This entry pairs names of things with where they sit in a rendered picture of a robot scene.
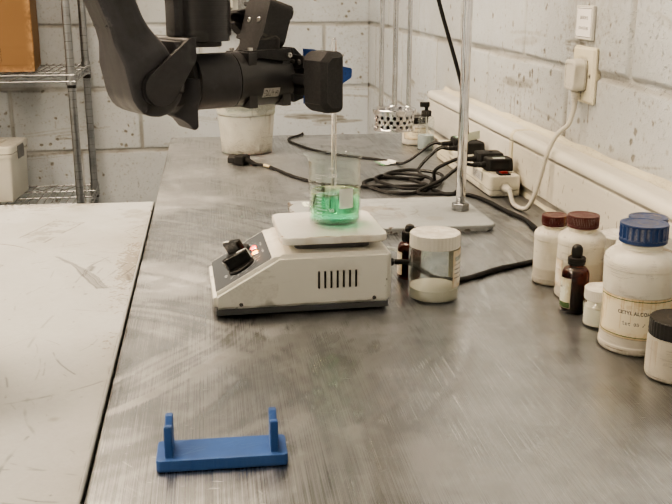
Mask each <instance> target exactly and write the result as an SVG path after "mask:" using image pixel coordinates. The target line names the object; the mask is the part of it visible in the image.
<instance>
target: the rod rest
mask: <svg viewBox="0 0 672 504"><path fill-rule="evenodd" d="M268 417H269V435H259V436H241V437H224V438H207V439H189V440H174V424H173V413H166V414H165V425H164V427H163V431H164V441H161V442H159V443H158V447H157V455H156V471H157V472H158V473H167V472H183V471H199V470H215V469H232V468H248V467H264V466H280V465H286V464H287V463H288V452H287V445H286V439H285V436H284V435H282V434H278V419H277V414H276V408H275V407H269V408H268Z"/></svg>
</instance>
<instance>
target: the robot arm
mask: <svg viewBox="0 0 672 504"><path fill-rule="evenodd" d="M164 1H165V17H166V35H157V34H156V35H155V34H154V33H153V32H152V31H151V29H150V28H149V27H148V25H147V24H146V22H145V20H144V19H143V17H142V15H141V12H140V10H139V7H138V5H137V2H136V0H83V2H84V4H85V6H86V9H87V11H88V13H89V16H90V18H91V20H92V23H93V26H94V27H95V30H96V33H97V37H98V41H99V63H100V67H101V71H102V75H103V79H104V83H105V87H106V91H107V94H108V96H109V97H110V99H111V101H112V102H113V103H114V104H115V105H116V106H117V107H120V108H121V109H124V110H127V111H130V112H134V113H138V114H142V115H146V116H150V117H161V116H164V115H168V116H170V117H172V118H173V119H174V120H175V121H176V123H177V124H178V125H179V126H181V127H185V128H188V129H192V130H197V129H198V127H199V121H198V110H204V109H216V108H229V107H244V108H249V109H252V108H258V105H266V104H275V105H281V106H289V105H291V102H296V101H298V100H300V99H303V104H305V105H306V107H308V108H309V109H310V110H312V111H317V112H323V113H337V112H340V111H341V110H342V108H343V83H344V82H346V81H347V80H349V79H350V78H351V77H352V69H351V68H349V67H344V66H343V56H342V54H341V53H340V52H337V51H326V50H315V49H304V48H303V55H301V54H300V53H299V52H298V51H297V50H296V49H295V48H294V47H283V45H284V43H285V40H286V36H287V32H288V28H289V23H290V20H291V19H292V18H293V13H294V10H293V7H292V6H290V5H288V4H285V3H283V2H280V1H277V0H249V1H248V2H244V6H246V8H244V9H238V10H232V11H231V4H230V0H164ZM231 29H232V30H233V32H234V33H235V34H237V36H236V38H237V39H240V43H239V46H238V47H237V48H236V50H234V48H229V50H228V51H226V52H220V53H196V48H197V47H221V46H222V41H230V35H231Z"/></svg>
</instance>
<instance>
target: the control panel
mask: <svg viewBox="0 0 672 504"><path fill-rule="evenodd" d="M243 244H249V246H250V248H249V250H248V251H249V253H250V254H251V256H252V257H253V259H254V262H253V263H252V264H251V265H250V266H249V267H248V268H247V269H245V270H244V271H242V272H240V273H238V274H236V275H230V274H229V271H228V270H227V269H226V267H225V266H224V264H223V263H222V260H223V259H225V258H226V256H227V255H228V253H226V254H224V255H222V256H221V257H219V258H217V259H216V260H214V261H213V262H212V269H213V276H214V283H215V289H216V292H217V291H219V290H221V289H222V288H224V287H226V286H227V285H229V284H230V283H232V282H234V281H235V280H237V279H239V278H240V277H242V276H244V275H245V274H247V273H249V272H250V271H252V270H253V269H255V268H257V267H258V266H260V265H262V264H263V263H265V262H267V261H268V260H270V259H271V258H272V256H271V254H270V251H269V248H268V246H267V243H266V240H265V238H264V235H263V232H260V233H258V234H257V235H255V236H254V237H252V238H250V239H249V240H247V241H245V242H244V243H243ZM252 246H256V247H255V248H254V249H252V250H251V247H252ZM255 250H258V252H257V253H255V254H253V255H252V252H253V251H255Z"/></svg>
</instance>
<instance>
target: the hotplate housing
mask: <svg viewBox="0 0 672 504"><path fill-rule="evenodd" d="M261 232H263V235H264V238H265V240H266V243H267V246H268V248H269V251H270V254H271V256H272V258H271V259H270V260H268V261H267V262H265V263H263V264H262V265H260V266H258V267H257V268H255V269H253V270H252V271H250V272H249V273H247V274H245V275H244V276H242V277H240V278H239V279H237V280H235V281H234V282H232V283H230V284H229V285H227V286H226V287H224V288H222V289H221V290H219V291H217V292H216V289H215V283H214V276H213V269H212V266H210V267H209V275H210V283H211V290H212V298H213V305H214V307H216V313H217V316H227V315H244V314H262V313H279V312H296V311H314V310H331V309H348V308H366V307H383V306H388V300H387V299H388V297H391V266H393V265H394V259H393V258H391V252H390V251H389V250H388V249H387V247H386V246H385V245H384V244H383V243H382V241H380V242H361V243H339V244H318V245H296V246H288V245H284V244H282V243H281V241H280V239H279V236H278V234H277V232H276V229H275V227H271V228H270V229H265V230H263V231H261Z"/></svg>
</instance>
